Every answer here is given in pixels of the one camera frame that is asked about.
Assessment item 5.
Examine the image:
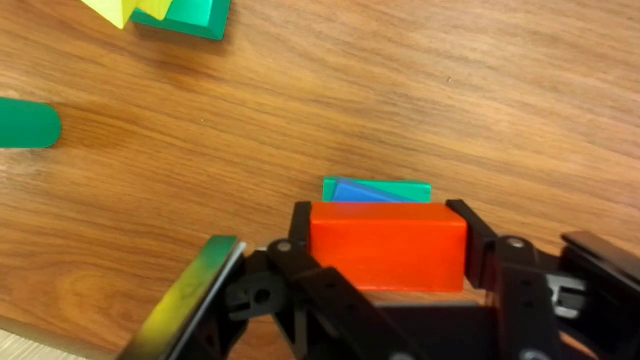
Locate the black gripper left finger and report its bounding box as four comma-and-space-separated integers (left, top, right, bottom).
224, 202, 426, 360

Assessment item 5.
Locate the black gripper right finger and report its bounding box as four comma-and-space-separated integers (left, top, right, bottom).
445, 199, 640, 360

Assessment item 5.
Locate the orange rectangular block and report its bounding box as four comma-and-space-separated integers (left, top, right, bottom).
308, 202, 468, 292

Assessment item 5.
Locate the blue rectangular block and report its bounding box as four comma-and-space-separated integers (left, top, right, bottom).
332, 179, 400, 203

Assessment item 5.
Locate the green block under blue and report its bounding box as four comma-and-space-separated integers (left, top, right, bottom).
321, 175, 432, 203

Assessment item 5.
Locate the green block under yellow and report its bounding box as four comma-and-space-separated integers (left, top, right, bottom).
132, 0, 232, 42

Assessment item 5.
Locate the green cylinder block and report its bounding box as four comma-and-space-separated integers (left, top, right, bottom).
0, 97, 61, 148

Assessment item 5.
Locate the yellow house-shaped block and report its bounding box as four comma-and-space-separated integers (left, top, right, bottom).
79, 0, 174, 29

